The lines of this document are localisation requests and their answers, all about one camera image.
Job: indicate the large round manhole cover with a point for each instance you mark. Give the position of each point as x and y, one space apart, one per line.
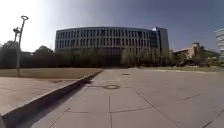
111 87

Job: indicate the small round manhole cover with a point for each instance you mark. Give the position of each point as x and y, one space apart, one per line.
125 74

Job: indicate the long low stone kerb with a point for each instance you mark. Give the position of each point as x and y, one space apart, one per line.
50 96

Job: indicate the grey stone slab pavement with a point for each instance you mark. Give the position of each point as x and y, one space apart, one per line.
150 100

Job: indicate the beige building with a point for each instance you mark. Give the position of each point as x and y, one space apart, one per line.
188 52

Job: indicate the dry grass lawn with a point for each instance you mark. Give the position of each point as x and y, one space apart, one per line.
50 72

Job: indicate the large curved glass-fronted building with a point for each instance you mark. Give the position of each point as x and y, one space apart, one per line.
110 40

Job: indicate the row of trees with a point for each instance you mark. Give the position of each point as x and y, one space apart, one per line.
43 56

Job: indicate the white building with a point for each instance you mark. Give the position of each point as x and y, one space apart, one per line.
220 40

